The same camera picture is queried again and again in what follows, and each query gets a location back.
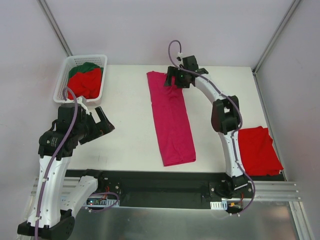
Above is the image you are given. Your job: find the pink t shirt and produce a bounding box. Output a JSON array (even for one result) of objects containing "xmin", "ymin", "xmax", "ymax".
[{"xmin": 146, "ymin": 71, "xmax": 196, "ymax": 167}]

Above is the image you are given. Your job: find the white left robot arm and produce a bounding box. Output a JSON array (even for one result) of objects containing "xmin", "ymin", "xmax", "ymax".
[{"xmin": 17, "ymin": 103, "xmax": 115, "ymax": 240}]

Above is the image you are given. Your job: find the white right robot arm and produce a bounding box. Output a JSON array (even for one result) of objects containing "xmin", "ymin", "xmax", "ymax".
[{"xmin": 164, "ymin": 53, "xmax": 248, "ymax": 198}]

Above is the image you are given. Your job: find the red t shirt in basket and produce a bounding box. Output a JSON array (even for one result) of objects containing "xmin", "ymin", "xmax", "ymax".
[{"xmin": 67, "ymin": 68, "xmax": 103, "ymax": 100}]

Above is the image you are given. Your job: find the green t shirt in basket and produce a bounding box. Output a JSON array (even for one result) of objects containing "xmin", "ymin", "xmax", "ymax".
[{"xmin": 68, "ymin": 62, "xmax": 104, "ymax": 80}]

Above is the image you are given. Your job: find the folded red t shirt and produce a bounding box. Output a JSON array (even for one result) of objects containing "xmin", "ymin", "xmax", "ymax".
[{"xmin": 238, "ymin": 126, "xmax": 284, "ymax": 176}]

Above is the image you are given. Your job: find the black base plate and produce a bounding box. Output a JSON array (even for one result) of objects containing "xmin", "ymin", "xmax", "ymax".
[{"xmin": 50, "ymin": 169, "xmax": 261, "ymax": 209}]

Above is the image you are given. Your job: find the left aluminium frame post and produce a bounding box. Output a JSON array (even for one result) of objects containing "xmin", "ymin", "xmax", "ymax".
[{"xmin": 37, "ymin": 0, "xmax": 74, "ymax": 57}]

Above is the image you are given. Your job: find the aluminium frame post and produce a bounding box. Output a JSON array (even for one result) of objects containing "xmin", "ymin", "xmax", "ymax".
[
  {"xmin": 252, "ymin": 0, "xmax": 303, "ymax": 76},
  {"xmin": 37, "ymin": 0, "xmax": 74, "ymax": 57}
]

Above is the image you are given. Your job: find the right aluminium frame post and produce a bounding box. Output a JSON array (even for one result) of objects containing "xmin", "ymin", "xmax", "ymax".
[{"xmin": 252, "ymin": 0, "xmax": 303, "ymax": 76}]

